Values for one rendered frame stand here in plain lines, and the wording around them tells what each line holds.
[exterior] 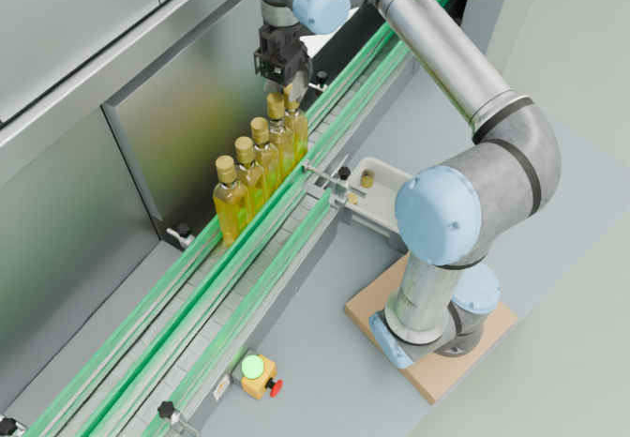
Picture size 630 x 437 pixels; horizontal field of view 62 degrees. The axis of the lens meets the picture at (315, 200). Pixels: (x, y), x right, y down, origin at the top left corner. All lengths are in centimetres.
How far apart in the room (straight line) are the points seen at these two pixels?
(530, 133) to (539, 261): 78
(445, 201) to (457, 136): 103
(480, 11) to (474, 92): 107
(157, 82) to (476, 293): 70
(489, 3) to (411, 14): 99
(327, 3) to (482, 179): 34
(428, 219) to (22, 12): 57
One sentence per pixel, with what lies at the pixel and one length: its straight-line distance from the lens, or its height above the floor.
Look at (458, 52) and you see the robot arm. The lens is 79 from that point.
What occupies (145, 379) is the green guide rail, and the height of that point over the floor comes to 95.
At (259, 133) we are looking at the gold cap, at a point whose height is 115.
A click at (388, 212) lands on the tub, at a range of 141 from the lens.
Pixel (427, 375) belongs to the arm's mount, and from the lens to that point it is 122.
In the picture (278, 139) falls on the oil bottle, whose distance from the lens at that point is 113.
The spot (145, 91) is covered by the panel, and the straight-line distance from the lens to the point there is 95.
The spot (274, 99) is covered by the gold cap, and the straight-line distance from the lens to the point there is 107.
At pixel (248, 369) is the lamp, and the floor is 85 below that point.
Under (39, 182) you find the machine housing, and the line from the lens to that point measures 92.
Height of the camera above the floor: 193
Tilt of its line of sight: 55 degrees down
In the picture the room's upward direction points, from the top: 2 degrees clockwise
